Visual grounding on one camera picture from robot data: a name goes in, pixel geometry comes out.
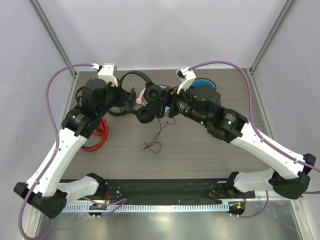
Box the black blue over-ear headphones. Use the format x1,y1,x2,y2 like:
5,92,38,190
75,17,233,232
191,77,217,91

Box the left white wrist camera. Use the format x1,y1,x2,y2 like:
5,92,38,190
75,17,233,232
91,63,118,87

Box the black headphones with wrapped cable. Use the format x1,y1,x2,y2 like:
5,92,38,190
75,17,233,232
108,87,130,117

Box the black wired on-ear headphones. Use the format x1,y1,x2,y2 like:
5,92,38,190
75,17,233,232
119,70,173,124

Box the red headphones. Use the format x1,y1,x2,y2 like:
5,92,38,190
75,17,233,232
80,118,109,152

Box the pink blue cat-ear headphones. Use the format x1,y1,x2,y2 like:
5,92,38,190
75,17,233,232
135,85,170,114

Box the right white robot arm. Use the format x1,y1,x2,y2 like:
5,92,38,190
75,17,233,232
144,85,316,200

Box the black headphones far left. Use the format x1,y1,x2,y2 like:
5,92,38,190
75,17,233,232
75,87,83,108

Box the aluminium rail front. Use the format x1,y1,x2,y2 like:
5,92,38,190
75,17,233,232
254,190,292,201

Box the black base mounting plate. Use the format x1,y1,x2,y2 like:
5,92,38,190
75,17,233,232
61,177,256,205

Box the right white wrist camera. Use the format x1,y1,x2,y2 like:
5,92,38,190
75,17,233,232
175,67,196,94

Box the slotted cable duct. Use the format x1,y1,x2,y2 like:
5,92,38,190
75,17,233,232
62,202,230,214

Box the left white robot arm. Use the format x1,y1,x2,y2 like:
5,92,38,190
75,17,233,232
13,78,127,219

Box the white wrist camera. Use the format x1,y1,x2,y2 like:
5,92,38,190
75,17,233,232
91,63,118,87
175,67,196,94

